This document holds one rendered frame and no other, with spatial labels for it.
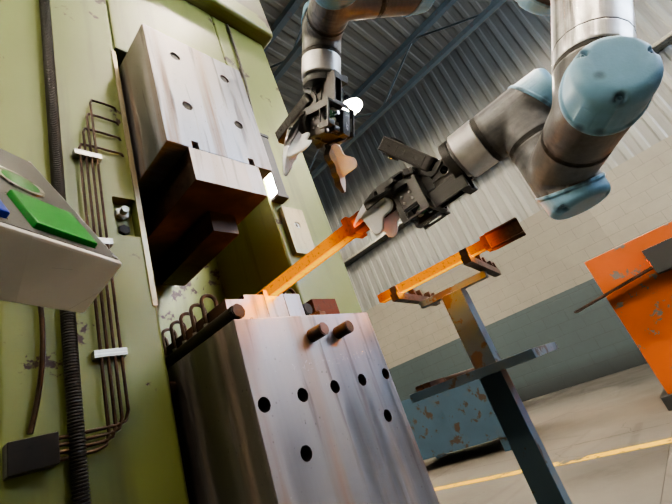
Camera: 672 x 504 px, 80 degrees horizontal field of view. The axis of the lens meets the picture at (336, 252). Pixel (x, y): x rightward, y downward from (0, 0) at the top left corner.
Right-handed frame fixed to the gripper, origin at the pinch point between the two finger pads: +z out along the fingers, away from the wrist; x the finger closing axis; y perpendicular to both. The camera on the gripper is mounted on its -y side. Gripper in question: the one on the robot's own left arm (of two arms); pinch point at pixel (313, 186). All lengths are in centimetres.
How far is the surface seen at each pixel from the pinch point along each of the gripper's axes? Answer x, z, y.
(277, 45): 380, -455, -496
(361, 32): 510, -501, -401
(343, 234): 3.2, 9.2, 4.5
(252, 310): -2.4, 23.0, -15.3
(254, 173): 8.8, -12.0, -31.5
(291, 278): 3.1, 16.6, -9.8
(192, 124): -6.7, -21.5, -35.5
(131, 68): -15, -40, -54
